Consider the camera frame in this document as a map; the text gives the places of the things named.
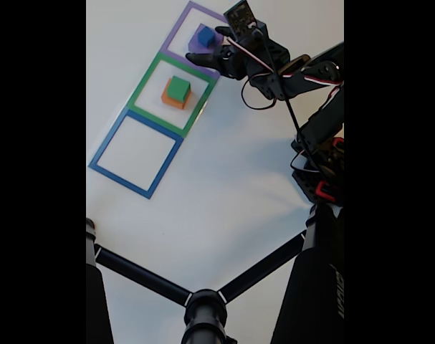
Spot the purple square frame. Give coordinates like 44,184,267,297
159,0,232,80

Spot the black cable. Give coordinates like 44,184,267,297
240,30,325,173

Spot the green square frame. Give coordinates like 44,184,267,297
125,51,218,139

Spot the green cube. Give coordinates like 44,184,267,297
166,75,192,102

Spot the orange block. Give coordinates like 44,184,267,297
161,78,193,110

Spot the red black table clamp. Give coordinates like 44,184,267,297
315,181,342,202

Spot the purple block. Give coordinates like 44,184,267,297
187,23,225,57

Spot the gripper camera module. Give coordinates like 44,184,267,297
223,0,267,46

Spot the black camera tripod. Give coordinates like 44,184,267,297
86,202,345,344

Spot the blue square frame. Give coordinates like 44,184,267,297
87,108,185,201

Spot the small blue cube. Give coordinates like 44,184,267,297
197,27,215,48

